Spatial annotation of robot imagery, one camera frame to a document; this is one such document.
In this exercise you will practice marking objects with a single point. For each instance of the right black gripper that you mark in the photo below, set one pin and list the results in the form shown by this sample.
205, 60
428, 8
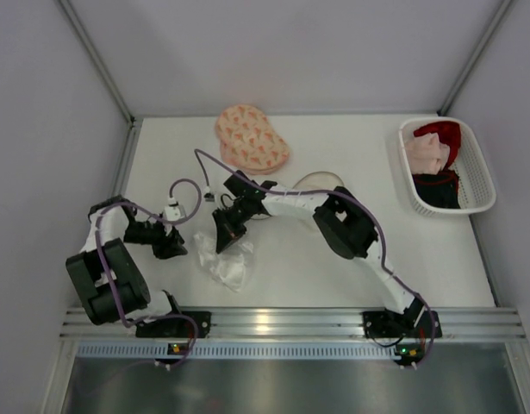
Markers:
229, 218

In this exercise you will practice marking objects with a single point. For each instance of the white plastic laundry basket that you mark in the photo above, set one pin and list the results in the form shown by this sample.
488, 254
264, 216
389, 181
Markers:
476, 188

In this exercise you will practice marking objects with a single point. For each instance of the black garment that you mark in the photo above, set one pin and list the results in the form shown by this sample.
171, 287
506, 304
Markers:
438, 190

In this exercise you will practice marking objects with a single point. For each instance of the white slotted cable duct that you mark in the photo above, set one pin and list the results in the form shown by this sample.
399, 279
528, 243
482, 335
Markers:
245, 351

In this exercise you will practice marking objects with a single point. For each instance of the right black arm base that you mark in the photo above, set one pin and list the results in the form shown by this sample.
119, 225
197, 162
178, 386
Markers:
387, 325

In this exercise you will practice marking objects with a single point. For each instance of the pink garment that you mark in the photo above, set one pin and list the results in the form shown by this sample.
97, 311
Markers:
427, 154

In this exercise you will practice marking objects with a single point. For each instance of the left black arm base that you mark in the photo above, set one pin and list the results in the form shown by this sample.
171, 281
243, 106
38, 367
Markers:
189, 324

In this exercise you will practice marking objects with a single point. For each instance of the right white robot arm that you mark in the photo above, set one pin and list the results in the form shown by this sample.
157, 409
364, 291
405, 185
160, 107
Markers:
349, 229

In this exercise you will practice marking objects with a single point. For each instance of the aluminium mounting rail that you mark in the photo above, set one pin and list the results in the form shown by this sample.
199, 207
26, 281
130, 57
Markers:
322, 324

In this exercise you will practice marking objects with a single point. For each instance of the pink floral laundry bag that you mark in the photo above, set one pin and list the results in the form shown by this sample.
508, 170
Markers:
249, 142

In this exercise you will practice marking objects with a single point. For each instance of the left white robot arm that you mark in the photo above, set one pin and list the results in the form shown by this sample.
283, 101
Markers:
108, 283

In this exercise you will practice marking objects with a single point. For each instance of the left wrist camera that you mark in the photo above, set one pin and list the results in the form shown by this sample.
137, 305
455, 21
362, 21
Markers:
174, 212

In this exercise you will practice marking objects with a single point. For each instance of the red garment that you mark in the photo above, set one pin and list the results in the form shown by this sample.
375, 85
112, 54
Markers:
449, 134

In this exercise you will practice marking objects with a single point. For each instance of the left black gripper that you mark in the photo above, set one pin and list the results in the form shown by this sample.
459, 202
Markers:
165, 241

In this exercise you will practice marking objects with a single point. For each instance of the white round mesh laundry bag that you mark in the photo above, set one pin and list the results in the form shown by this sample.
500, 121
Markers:
312, 181

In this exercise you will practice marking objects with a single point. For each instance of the white bra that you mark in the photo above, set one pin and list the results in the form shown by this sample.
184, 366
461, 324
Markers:
231, 268

